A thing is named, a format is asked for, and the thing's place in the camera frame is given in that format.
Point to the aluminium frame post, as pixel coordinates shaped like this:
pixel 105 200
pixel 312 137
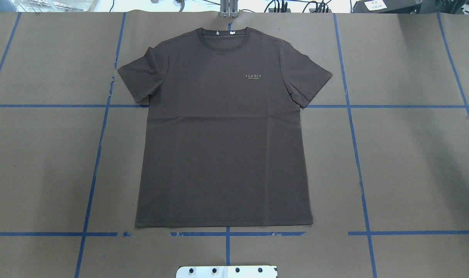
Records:
pixel 229 8

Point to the black cable connectors on table edge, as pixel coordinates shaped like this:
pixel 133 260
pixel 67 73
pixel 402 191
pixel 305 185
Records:
pixel 298 6

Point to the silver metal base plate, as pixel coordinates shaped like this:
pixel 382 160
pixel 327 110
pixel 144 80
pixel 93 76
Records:
pixel 244 271

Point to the dark brown t-shirt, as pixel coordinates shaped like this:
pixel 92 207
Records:
pixel 224 143

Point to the black box with white label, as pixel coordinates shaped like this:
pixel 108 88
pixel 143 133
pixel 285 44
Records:
pixel 386 7

